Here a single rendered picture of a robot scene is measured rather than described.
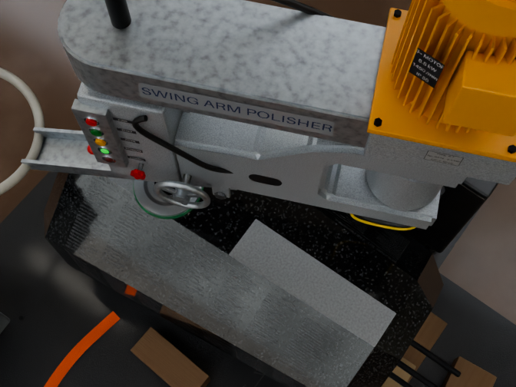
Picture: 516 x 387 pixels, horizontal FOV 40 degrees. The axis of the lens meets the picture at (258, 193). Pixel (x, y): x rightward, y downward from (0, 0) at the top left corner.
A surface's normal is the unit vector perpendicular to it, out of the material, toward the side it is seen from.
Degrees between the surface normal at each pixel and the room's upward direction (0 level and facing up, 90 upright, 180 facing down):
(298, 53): 0
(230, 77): 0
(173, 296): 45
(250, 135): 4
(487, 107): 90
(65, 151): 16
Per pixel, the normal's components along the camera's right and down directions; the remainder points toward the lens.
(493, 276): 0.01, -0.37
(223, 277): -0.38, 0.29
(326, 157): -0.22, 0.91
